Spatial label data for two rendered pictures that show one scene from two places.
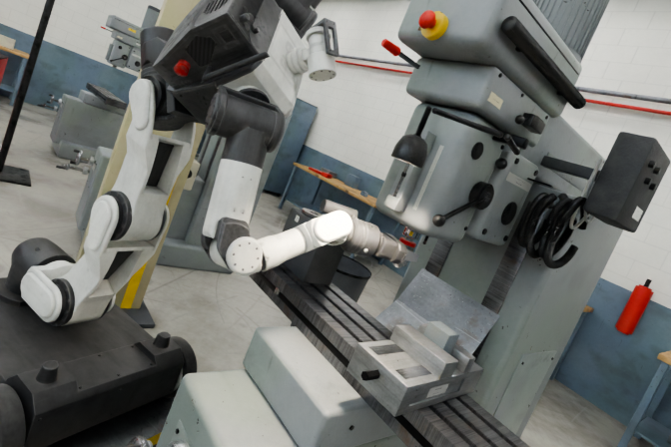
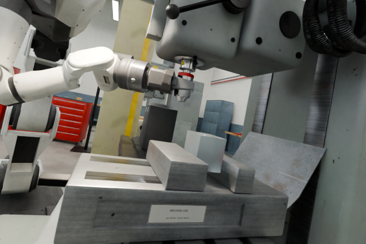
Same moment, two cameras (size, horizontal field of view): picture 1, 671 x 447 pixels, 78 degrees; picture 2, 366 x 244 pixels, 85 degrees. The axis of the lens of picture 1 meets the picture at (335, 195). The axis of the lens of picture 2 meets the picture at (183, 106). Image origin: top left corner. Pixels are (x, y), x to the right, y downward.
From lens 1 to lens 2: 82 cm
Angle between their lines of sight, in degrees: 26
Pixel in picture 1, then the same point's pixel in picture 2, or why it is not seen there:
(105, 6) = not seen: hidden behind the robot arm
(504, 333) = (337, 168)
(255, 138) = not seen: outside the picture
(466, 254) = (280, 103)
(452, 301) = (275, 149)
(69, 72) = not seen: hidden behind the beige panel
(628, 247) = not seen: outside the picture
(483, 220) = (252, 27)
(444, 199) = not seen: outside the picture
